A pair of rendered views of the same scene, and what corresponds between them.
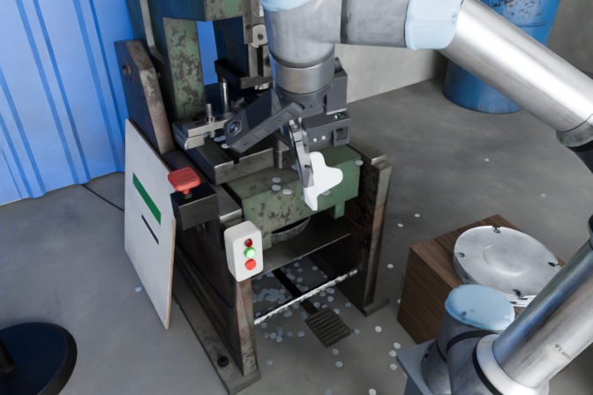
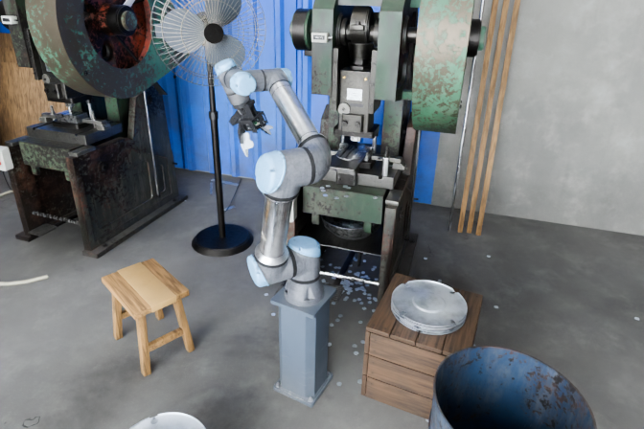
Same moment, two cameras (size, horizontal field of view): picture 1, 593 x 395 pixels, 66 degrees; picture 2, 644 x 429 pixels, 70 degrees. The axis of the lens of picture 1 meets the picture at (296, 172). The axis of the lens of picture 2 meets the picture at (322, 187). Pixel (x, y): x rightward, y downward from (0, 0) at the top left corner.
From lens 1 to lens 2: 1.52 m
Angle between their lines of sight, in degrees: 45
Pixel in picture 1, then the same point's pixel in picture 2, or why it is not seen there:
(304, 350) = not seen: hidden behind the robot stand
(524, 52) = (287, 109)
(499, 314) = (300, 245)
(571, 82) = (296, 124)
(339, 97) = (249, 112)
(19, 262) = not seen: hidden behind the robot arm
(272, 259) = (330, 241)
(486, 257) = (417, 294)
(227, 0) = (322, 86)
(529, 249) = (453, 308)
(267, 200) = (317, 192)
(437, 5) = (233, 80)
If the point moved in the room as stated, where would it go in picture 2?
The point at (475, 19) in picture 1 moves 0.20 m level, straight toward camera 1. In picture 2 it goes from (278, 94) to (217, 97)
